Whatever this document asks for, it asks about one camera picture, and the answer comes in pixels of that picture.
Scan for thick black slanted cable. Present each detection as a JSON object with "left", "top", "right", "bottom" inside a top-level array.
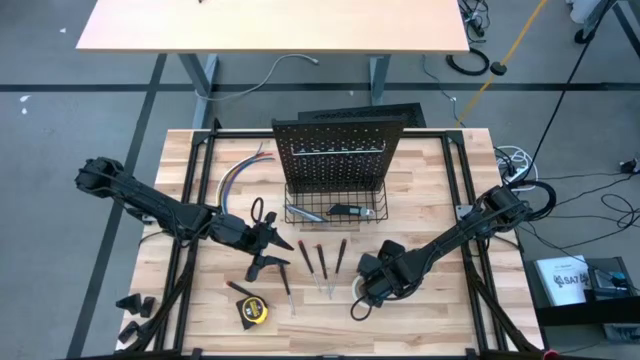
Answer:
[{"left": 527, "top": 0, "right": 621, "bottom": 171}]

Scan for yellow black tape measure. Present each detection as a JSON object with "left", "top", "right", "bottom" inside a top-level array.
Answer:
[{"left": 236, "top": 293, "right": 272, "bottom": 332}]

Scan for light wood desk top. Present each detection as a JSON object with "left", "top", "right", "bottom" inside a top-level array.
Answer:
[{"left": 74, "top": 0, "right": 471, "bottom": 55}]

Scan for green insulated wire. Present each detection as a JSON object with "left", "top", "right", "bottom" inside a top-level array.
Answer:
[{"left": 217, "top": 142, "right": 265, "bottom": 209}]

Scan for black cart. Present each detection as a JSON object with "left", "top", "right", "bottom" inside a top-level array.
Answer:
[{"left": 523, "top": 255, "right": 640, "bottom": 329}]

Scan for black floor cables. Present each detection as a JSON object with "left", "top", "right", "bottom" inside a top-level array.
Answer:
[{"left": 519, "top": 169, "right": 640, "bottom": 251}]

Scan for black metal pegboard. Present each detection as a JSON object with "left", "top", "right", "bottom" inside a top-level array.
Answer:
[{"left": 271, "top": 115, "right": 407, "bottom": 195}]

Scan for black folding utility knife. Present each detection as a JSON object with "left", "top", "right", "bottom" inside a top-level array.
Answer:
[{"left": 327, "top": 203, "right": 376, "bottom": 220}]

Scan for grey desk leg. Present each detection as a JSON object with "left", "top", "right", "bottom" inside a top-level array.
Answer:
[
  {"left": 177, "top": 53, "right": 221, "bottom": 130},
  {"left": 368, "top": 53, "right": 392, "bottom": 107}
]

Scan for yellow insulated wire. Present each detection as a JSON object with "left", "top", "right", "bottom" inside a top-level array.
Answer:
[{"left": 218, "top": 158, "right": 251, "bottom": 209}]

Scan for yellow cord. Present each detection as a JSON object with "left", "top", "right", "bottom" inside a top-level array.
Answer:
[{"left": 455, "top": 0, "right": 550, "bottom": 127}]

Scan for metal tool hook rack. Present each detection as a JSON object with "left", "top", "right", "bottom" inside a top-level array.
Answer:
[{"left": 290, "top": 141, "right": 387, "bottom": 157}]

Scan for black coiled floor cable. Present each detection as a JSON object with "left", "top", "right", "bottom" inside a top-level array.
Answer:
[{"left": 445, "top": 46, "right": 491, "bottom": 77}]

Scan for white printed booklet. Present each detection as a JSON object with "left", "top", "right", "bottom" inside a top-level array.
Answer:
[{"left": 533, "top": 254, "right": 592, "bottom": 307}]

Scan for black box with blue device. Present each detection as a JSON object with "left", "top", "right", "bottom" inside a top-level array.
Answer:
[{"left": 587, "top": 263, "right": 630, "bottom": 292}]

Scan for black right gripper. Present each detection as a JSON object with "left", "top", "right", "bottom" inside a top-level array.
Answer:
[{"left": 355, "top": 238, "right": 419, "bottom": 310}]

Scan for black aluminium table frame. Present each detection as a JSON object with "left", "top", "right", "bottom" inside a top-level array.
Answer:
[{"left": 117, "top": 118, "right": 551, "bottom": 360}]

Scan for floor cable cluster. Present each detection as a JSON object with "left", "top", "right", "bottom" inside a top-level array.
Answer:
[{"left": 458, "top": 0, "right": 489, "bottom": 40}]

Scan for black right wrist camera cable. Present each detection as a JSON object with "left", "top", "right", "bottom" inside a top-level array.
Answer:
[{"left": 349, "top": 294, "right": 374, "bottom": 322}]

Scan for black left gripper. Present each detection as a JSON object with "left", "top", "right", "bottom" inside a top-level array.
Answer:
[{"left": 207, "top": 211, "right": 295, "bottom": 283}]

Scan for grey utility knife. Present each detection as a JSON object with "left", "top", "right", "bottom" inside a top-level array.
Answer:
[{"left": 285, "top": 203, "right": 329, "bottom": 224}]

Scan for blue insulated wire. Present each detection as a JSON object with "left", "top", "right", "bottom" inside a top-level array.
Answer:
[{"left": 223, "top": 157, "right": 277, "bottom": 214}]

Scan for grey floor cable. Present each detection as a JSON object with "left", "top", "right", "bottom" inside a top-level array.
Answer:
[{"left": 194, "top": 53, "right": 320, "bottom": 103}]

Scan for black wire basket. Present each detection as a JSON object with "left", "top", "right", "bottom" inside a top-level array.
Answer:
[{"left": 283, "top": 180, "right": 390, "bottom": 226}]

